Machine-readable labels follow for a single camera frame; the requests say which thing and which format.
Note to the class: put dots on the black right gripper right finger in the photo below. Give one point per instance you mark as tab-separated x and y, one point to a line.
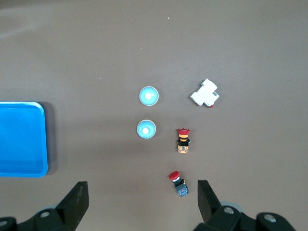
207	204

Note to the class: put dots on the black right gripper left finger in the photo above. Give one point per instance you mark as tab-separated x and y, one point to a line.
74	204

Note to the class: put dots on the blue dome bell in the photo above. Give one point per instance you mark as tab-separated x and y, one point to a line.
146	130
148	96

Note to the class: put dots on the blue plastic tray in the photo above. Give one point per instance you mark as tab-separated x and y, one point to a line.
21	139

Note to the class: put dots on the red push button black body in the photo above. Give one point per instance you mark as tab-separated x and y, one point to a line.
179	185

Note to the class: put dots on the red emergency stop yellow body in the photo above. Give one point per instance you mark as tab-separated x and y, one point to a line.
183	142

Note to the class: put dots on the white circuit breaker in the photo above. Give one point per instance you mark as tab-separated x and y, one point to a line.
204	95

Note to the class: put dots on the brown table mat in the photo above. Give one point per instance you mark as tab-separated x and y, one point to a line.
96	48

